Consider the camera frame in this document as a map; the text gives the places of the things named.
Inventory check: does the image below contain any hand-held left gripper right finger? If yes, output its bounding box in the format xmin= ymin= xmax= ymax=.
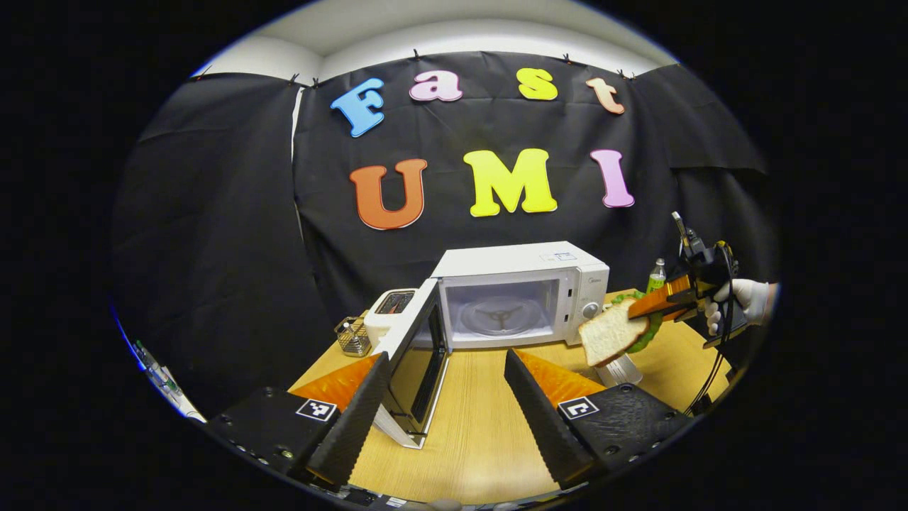
xmin=504 ymin=348 xmax=699 ymax=490

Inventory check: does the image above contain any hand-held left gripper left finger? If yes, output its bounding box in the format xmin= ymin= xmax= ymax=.
xmin=202 ymin=351 xmax=392 ymax=490

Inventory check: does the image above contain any green lettuce leaf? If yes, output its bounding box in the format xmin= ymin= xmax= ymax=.
xmin=610 ymin=290 xmax=665 ymax=354

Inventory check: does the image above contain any white bread slice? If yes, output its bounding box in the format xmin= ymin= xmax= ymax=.
xmin=578 ymin=298 xmax=650 ymax=368

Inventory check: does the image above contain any white microwave oven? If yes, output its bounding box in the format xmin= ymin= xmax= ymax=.
xmin=372 ymin=241 xmax=609 ymax=449

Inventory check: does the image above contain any glass microwave turntable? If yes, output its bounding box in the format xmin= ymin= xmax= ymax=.
xmin=460 ymin=295 xmax=553 ymax=340

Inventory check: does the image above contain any white rectangular tray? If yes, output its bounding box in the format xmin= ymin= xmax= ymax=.
xmin=594 ymin=353 xmax=643 ymax=388

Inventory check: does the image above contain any white toaster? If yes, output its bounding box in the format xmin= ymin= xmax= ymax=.
xmin=364 ymin=287 xmax=419 ymax=348

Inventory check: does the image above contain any black backdrop cloth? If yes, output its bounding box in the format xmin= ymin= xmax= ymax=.
xmin=110 ymin=51 xmax=777 ymax=419

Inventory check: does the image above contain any row of black cloth clips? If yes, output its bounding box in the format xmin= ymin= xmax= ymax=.
xmin=195 ymin=48 xmax=637 ymax=87

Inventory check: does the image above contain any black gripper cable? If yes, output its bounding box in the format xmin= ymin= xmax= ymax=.
xmin=683 ymin=241 xmax=741 ymax=417

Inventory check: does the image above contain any metal wire basket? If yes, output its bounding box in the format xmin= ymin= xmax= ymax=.
xmin=334 ymin=316 xmax=372 ymax=358

